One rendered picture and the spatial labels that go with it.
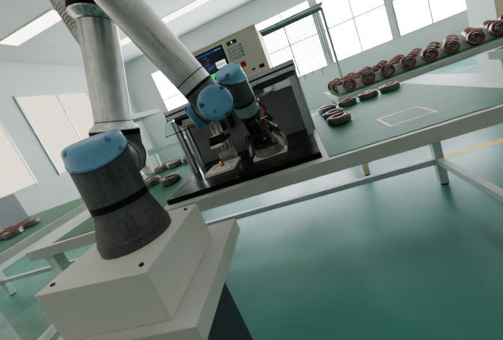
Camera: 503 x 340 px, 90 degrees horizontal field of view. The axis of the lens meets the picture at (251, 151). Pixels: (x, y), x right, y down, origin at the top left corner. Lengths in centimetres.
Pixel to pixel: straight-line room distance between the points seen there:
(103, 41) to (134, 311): 56
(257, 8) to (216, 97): 726
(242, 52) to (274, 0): 654
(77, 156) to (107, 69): 24
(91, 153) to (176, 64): 23
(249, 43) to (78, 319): 109
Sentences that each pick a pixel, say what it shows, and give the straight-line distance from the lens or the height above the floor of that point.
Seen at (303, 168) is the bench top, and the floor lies 75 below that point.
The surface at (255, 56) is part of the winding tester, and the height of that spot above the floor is 119.
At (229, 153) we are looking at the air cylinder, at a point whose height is 80.
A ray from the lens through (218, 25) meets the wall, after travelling 790.
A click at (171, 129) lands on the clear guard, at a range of 108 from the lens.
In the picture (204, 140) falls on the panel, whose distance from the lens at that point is 146.
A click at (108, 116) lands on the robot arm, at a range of 69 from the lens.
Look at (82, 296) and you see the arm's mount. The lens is 57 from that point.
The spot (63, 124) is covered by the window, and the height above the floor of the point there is 193.
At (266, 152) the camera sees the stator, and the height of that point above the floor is 84.
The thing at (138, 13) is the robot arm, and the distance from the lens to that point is 58.
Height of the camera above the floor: 104
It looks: 12 degrees down
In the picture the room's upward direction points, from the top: 22 degrees counter-clockwise
